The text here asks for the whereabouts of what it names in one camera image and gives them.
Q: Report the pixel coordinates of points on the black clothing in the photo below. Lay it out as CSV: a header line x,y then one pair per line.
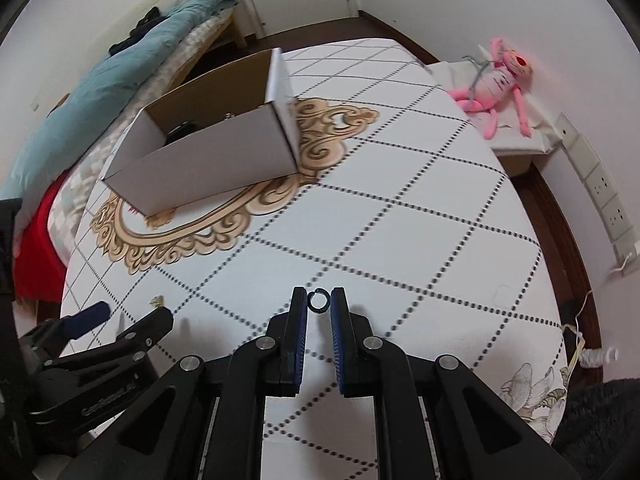
x,y
145,25

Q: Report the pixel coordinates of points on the white diamond-pattern tablecloth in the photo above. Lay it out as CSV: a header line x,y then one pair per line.
x,y
400,235

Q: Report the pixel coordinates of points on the black smart watch band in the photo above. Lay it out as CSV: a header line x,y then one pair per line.
x,y
180,131

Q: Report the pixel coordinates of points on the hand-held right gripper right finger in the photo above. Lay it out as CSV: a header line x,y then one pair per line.
x,y
337,340

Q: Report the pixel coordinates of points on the white cardboard box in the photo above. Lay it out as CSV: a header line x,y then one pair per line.
x,y
200,170

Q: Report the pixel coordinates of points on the white wall socket plate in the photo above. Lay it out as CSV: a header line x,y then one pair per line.
x,y
616,212
567,129
601,182
585,152
627,242

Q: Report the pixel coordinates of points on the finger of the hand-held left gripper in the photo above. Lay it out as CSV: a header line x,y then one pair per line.
x,y
150,327
87,321

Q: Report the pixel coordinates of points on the wooden bed frame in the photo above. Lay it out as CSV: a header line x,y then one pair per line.
x,y
235,30

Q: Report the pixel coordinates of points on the small silver earring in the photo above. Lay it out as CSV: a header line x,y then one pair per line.
x,y
158,301

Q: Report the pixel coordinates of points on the brown item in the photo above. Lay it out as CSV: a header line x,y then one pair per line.
x,y
63,101

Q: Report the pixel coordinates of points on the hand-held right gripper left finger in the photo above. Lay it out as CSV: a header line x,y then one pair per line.
x,y
298,340

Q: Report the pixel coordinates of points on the red blanket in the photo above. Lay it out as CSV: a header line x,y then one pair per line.
x,y
40,240

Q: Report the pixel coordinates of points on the pink plush toy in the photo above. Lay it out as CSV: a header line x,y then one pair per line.
x,y
492,85

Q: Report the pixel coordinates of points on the wooden nightstand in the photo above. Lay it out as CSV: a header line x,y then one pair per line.
x,y
517,165

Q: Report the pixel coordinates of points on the light blue quilt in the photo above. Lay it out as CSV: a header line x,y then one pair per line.
x,y
75,105

